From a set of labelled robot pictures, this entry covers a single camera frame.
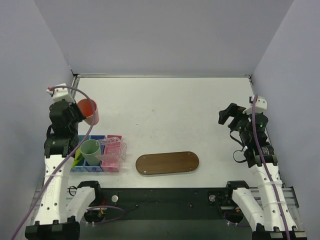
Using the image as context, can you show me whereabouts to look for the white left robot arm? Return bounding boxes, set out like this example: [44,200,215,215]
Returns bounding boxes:
[24,100,103,240]

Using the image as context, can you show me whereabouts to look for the green toothpaste tube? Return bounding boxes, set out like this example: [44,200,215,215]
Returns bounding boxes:
[71,148,85,168]

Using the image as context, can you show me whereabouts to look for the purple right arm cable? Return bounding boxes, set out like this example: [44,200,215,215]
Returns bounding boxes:
[224,96,292,240]

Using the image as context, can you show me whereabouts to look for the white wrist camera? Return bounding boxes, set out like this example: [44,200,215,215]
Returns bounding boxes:
[46,83,75,103]
[242,95,268,115]

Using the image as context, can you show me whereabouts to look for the green plastic cup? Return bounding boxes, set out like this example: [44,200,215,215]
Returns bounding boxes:
[80,139,101,166]

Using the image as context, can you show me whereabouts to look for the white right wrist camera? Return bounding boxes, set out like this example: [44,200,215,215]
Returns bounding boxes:
[242,95,268,115]

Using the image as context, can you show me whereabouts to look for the coral plastic cup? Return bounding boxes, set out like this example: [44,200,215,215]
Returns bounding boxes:
[77,98,99,125]

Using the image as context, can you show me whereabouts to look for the clear crystal toothbrush holder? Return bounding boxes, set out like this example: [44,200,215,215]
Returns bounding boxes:
[96,135,127,161]

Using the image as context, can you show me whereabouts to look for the pink plastic bin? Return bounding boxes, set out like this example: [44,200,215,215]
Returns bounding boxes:
[101,134,124,173]

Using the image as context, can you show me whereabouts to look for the light blue plastic bin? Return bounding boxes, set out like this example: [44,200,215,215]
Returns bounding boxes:
[69,134,87,173]

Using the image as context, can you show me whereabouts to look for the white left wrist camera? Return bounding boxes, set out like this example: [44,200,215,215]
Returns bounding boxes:
[46,83,75,103]

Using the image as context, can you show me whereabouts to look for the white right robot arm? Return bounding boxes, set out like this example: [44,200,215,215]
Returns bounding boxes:
[218,96,307,240]

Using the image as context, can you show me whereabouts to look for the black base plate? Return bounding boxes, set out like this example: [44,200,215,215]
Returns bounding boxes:
[84,187,245,224]

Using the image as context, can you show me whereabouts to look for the oval wooden tray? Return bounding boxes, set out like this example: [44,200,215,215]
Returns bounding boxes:
[135,151,200,176]

